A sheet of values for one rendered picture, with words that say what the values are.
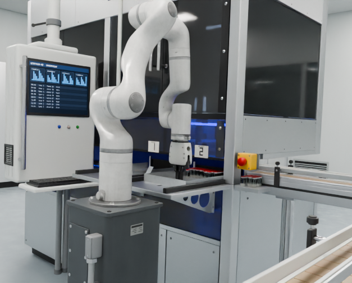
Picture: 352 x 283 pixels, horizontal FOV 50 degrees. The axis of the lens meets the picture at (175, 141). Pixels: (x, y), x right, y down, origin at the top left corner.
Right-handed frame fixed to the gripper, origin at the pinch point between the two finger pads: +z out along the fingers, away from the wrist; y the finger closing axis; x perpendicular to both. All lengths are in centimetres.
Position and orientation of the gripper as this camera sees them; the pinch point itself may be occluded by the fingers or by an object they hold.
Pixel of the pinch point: (179, 176)
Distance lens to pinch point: 165.1
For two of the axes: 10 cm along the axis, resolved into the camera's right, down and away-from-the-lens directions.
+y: -7.3, -0.6, 6.8
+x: -6.8, 0.1, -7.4
